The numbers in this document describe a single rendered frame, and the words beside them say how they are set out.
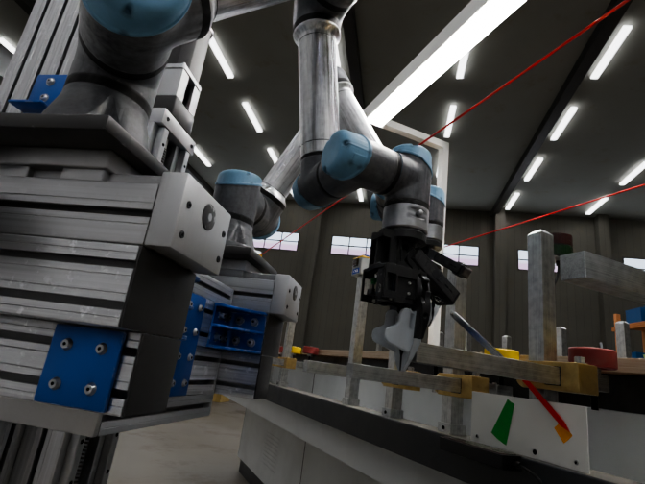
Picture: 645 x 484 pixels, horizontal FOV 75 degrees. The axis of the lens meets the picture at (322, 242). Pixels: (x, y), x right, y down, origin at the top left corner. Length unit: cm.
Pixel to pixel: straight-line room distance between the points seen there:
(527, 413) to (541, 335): 15
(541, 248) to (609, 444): 42
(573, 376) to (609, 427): 26
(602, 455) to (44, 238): 106
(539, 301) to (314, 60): 64
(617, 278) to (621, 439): 57
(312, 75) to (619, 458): 95
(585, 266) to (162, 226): 46
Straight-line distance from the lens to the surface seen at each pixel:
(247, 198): 108
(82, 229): 55
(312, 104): 81
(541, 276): 94
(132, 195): 53
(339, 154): 64
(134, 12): 57
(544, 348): 92
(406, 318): 65
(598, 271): 55
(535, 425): 92
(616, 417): 110
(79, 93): 67
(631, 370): 103
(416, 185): 70
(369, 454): 142
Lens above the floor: 80
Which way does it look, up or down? 17 degrees up
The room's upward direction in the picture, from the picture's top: 8 degrees clockwise
